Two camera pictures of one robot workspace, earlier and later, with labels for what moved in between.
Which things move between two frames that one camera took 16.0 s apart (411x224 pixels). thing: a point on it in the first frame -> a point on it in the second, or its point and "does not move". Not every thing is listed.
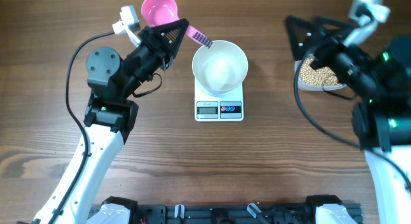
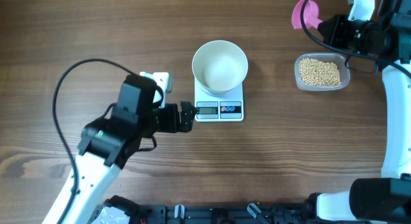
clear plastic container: [311, 79] does not move
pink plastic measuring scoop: [162, 8] -> [311, 14]
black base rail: [225, 214] does not move
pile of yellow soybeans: [322, 76] does not move
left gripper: [153, 39] -> [172, 126]
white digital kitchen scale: [228, 108] does not move
